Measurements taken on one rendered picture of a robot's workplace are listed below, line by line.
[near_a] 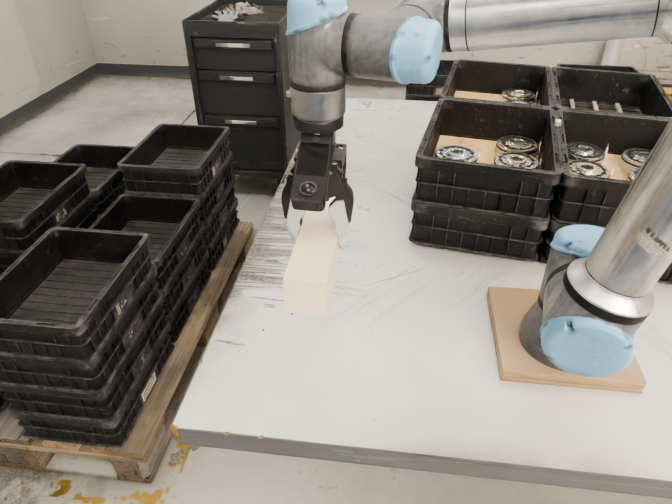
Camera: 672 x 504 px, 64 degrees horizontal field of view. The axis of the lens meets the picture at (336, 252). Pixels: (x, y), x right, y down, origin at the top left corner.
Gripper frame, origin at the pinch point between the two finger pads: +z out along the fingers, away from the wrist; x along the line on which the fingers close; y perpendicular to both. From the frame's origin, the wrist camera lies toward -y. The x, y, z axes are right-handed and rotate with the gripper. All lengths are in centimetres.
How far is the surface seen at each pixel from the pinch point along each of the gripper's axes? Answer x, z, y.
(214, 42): 75, 14, 176
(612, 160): -65, 12, 64
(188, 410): 19.7, 24.6, -15.3
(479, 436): -27.2, 24.6, -14.3
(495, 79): -41, 7, 112
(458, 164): -24.1, 2.0, 35.7
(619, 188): -55, 3, 31
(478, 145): -33, 12, 69
